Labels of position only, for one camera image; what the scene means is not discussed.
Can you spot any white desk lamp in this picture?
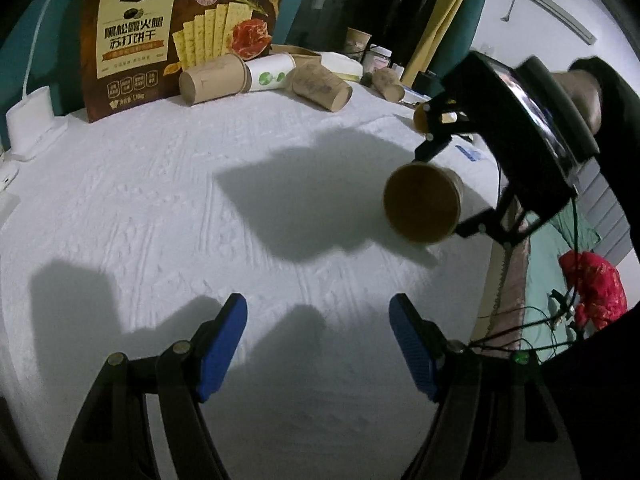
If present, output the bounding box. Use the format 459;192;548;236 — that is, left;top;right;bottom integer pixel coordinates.
6;0;67;162

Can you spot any yellow curtain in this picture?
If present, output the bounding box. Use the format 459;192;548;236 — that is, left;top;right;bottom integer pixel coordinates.
401;0;463;87

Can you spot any brown paper cup back right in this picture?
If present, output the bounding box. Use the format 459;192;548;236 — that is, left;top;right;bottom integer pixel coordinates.
372;67;405;103

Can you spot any teal curtain right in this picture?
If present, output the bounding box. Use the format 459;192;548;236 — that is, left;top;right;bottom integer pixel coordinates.
426;0;486;78

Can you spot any blue white leaflet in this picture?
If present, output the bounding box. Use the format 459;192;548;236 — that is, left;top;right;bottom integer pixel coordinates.
456;144;485;162

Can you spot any green bed sheet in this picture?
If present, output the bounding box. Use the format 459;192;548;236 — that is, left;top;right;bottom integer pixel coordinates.
521;204;575;361

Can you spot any white tissue pack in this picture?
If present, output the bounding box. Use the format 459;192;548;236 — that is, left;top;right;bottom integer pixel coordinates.
319;51;363;82

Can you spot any brown paper cup left centre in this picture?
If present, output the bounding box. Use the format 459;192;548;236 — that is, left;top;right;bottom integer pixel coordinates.
291;63;352;113

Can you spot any teal curtain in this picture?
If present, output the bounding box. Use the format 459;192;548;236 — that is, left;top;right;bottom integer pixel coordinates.
0;0;97;122
426;0;486;78

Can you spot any right hand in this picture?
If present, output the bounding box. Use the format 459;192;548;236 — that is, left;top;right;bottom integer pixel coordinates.
552;70;602;134

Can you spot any white knitted tablecloth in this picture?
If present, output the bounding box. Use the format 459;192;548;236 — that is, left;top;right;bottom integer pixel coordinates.
1;88;491;479

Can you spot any grey padded headboard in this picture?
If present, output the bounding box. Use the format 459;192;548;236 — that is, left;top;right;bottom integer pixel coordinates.
577;159;632;266

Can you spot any teal curtain left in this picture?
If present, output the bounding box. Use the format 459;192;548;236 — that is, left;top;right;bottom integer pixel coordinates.
0;0;97;122

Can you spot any brown paper cup front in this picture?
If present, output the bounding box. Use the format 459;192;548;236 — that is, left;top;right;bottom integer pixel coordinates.
383;162;463;245

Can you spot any upright paper cup at window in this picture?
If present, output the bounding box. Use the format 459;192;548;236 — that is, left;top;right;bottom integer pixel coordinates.
343;27;371;62

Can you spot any brown paper cup by box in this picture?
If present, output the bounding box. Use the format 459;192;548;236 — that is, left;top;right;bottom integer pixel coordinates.
179;53;250;105

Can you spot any brown cracker box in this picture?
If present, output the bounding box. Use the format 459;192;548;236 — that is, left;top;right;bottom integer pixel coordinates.
80;0;281;122

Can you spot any red cloth on bed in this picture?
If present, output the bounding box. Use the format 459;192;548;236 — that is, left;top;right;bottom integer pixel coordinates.
559;250;628;330

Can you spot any white green paper cup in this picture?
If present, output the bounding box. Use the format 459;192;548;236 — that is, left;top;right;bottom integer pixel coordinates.
246;53;296;92

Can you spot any brown oval paper container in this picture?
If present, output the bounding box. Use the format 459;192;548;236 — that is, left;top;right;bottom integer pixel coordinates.
269;44;321;67

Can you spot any brown paper cup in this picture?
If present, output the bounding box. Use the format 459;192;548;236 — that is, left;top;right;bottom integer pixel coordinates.
372;67;405;103
291;63;352;113
383;162;463;245
179;53;250;105

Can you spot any white lidded jar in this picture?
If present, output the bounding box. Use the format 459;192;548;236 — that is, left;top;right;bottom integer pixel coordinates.
362;44;392;74

